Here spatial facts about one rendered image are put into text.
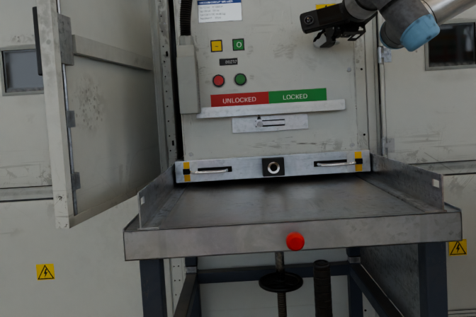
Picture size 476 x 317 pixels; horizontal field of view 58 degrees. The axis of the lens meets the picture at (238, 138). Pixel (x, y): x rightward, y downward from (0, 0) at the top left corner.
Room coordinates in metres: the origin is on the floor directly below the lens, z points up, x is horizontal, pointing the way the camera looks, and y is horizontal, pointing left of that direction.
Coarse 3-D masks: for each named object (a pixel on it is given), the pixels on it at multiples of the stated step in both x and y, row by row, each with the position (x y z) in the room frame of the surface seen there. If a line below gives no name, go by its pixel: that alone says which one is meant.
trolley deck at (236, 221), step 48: (192, 192) 1.13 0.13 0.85; (240, 192) 1.09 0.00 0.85; (288, 192) 1.05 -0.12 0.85; (336, 192) 1.01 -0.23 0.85; (384, 192) 0.98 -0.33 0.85; (144, 240) 0.78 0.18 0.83; (192, 240) 0.78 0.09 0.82; (240, 240) 0.78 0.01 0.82; (336, 240) 0.78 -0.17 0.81; (384, 240) 0.78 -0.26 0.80; (432, 240) 0.78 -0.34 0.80
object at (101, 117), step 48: (48, 0) 0.85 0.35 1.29; (96, 0) 1.10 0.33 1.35; (144, 0) 1.42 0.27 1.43; (48, 48) 0.85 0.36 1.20; (96, 48) 1.04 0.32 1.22; (144, 48) 1.39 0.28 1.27; (48, 96) 0.85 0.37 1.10; (96, 96) 1.06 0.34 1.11; (144, 96) 1.36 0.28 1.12; (96, 144) 1.04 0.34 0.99; (144, 144) 1.33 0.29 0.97; (96, 192) 1.02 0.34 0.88
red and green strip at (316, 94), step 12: (216, 96) 1.20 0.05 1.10; (228, 96) 1.20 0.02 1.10; (240, 96) 1.20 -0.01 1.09; (252, 96) 1.20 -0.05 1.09; (264, 96) 1.20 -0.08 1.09; (276, 96) 1.20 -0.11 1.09; (288, 96) 1.20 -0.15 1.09; (300, 96) 1.20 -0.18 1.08; (312, 96) 1.20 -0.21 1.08; (324, 96) 1.20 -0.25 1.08
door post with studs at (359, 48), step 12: (360, 48) 1.46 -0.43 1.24; (360, 60) 1.46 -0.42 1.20; (360, 72) 1.46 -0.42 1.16; (360, 84) 1.46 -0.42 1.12; (360, 96) 1.46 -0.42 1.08; (360, 108) 1.46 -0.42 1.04; (360, 120) 1.46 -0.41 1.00; (360, 132) 1.46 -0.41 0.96; (360, 144) 1.46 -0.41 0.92; (372, 312) 1.46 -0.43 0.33
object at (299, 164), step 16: (192, 160) 1.19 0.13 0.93; (208, 160) 1.19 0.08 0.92; (224, 160) 1.19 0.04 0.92; (240, 160) 1.19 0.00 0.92; (256, 160) 1.19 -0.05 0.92; (288, 160) 1.19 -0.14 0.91; (304, 160) 1.19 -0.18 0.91; (320, 160) 1.19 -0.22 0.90; (336, 160) 1.19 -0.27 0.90; (368, 160) 1.19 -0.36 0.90; (176, 176) 1.19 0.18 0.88; (208, 176) 1.19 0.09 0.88; (224, 176) 1.19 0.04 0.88; (240, 176) 1.19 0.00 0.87; (256, 176) 1.19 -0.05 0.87; (272, 176) 1.19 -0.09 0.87
